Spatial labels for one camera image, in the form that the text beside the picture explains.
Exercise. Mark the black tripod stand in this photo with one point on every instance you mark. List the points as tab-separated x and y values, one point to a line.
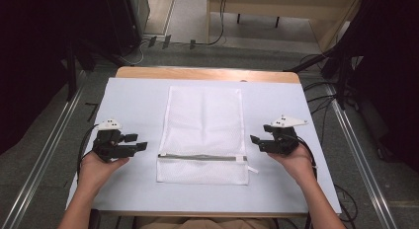
341	77

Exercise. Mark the wooden table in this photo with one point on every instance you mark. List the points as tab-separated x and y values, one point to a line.
204	73

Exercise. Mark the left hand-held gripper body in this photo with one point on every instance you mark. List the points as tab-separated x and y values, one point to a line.
108	146

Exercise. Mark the black floor tape strips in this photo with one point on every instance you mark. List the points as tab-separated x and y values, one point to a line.
93	110

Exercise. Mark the person's beige trousers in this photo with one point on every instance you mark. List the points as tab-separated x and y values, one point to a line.
210	224

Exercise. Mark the person's right hand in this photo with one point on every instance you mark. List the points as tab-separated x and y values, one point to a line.
299	165

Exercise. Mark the dark curtain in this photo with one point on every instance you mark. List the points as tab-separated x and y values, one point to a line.
388	74
29	58

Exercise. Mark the white table cover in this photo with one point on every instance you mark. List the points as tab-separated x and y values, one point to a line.
131	100

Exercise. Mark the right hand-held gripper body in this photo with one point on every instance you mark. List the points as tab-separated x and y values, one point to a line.
283	143

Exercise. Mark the light wooden furniture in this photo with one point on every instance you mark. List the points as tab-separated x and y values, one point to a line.
280	5

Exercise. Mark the white mesh laundry bag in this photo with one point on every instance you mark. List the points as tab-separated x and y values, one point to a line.
204	123

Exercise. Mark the black cabinet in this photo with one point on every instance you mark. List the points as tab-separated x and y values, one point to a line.
126	21

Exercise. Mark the metal floor rail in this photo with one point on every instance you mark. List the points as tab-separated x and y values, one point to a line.
359	156
39	163

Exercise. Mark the person's left hand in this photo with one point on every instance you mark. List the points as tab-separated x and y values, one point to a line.
94	171

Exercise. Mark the black metal stand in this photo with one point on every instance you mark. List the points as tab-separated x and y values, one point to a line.
71	74

